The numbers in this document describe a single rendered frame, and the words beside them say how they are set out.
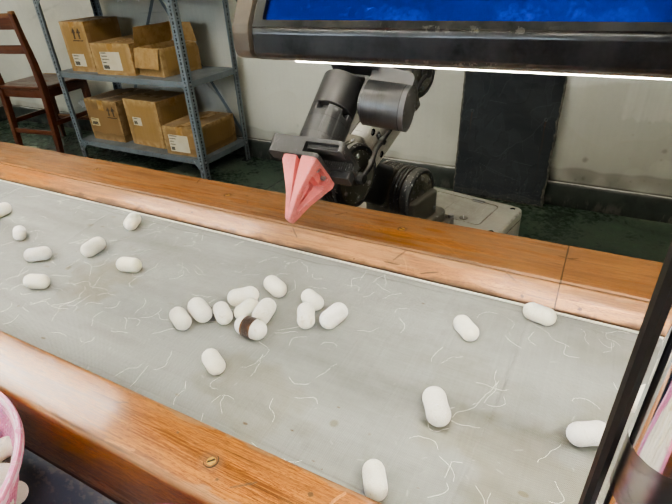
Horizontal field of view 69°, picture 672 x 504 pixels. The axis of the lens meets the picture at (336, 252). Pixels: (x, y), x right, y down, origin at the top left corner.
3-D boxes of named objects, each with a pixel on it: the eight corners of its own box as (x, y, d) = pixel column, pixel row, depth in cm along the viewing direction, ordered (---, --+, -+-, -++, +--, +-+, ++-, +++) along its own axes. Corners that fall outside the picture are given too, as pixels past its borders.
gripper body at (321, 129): (339, 155, 57) (359, 101, 59) (267, 145, 61) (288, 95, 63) (356, 181, 62) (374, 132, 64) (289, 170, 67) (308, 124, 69)
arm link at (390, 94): (355, 53, 70) (338, 15, 62) (433, 63, 66) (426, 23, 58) (330, 131, 69) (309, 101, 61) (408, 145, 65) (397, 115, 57)
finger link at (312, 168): (294, 212, 56) (322, 142, 58) (244, 202, 59) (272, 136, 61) (316, 235, 62) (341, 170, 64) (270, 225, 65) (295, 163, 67)
